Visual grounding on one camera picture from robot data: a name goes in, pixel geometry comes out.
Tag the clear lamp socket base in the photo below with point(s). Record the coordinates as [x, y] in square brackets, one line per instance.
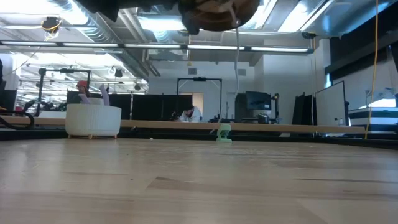
[224, 18]

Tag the black metal table frame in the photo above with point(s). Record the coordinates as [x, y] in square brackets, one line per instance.
[174, 134]

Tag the black partition panel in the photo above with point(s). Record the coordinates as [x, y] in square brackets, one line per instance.
[149, 107]

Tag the person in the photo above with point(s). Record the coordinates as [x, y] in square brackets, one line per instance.
[82, 90]
[192, 116]

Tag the black ceiling device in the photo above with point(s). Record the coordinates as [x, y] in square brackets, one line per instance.
[51, 23]

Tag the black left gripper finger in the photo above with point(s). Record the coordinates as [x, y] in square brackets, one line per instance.
[189, 25]

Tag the black monitor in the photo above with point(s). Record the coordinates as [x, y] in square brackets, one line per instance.
[258, 100]

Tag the white whiteboard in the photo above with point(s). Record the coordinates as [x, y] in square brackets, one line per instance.
[330, 105]

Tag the black robot rig frame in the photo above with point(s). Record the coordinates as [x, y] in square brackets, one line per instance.
[66, 70]

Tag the white ribbed pen holder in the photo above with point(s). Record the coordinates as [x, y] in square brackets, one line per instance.
[93, 121]

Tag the long ceiling light strip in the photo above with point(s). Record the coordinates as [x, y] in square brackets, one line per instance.
[155, 46]

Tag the black gantry frame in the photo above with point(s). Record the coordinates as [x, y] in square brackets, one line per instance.
[199, 79]

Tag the beige wooden desk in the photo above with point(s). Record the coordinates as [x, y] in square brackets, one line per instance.
[186, 125]

